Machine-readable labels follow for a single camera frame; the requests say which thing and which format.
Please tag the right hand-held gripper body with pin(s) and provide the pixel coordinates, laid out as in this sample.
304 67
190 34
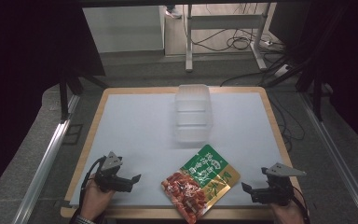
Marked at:
276 188

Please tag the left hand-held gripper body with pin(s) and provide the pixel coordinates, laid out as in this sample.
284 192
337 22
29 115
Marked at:
112 182

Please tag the white table mat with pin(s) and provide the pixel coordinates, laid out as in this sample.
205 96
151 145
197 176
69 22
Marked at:
143 130

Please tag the white power strip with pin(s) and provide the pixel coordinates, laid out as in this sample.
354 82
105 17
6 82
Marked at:
282 70

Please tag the black metal stand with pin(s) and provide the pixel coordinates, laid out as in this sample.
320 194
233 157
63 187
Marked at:
64 96
317 93

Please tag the aluminium rail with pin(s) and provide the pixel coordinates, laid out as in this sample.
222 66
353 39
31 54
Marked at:
335 149
43 165

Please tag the dark curtain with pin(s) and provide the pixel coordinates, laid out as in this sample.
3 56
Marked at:
18 77
351 62

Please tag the person's left hand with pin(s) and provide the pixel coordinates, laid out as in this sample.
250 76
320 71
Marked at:
94 200

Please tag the clear plastic container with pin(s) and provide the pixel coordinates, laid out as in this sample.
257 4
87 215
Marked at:
193 115

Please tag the green red gold food packet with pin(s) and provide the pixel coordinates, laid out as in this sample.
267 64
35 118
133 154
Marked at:
199 183

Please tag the person's right hand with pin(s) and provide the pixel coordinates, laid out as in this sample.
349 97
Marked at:
287 214

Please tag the dark floor plate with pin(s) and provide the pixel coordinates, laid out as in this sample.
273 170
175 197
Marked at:
73 134

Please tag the white cabinet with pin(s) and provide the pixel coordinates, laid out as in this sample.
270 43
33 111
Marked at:
124 28

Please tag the white metal stand frame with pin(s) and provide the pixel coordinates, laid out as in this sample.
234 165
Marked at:
227 21

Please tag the person's left sleeve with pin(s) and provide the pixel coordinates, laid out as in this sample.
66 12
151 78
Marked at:
82 220

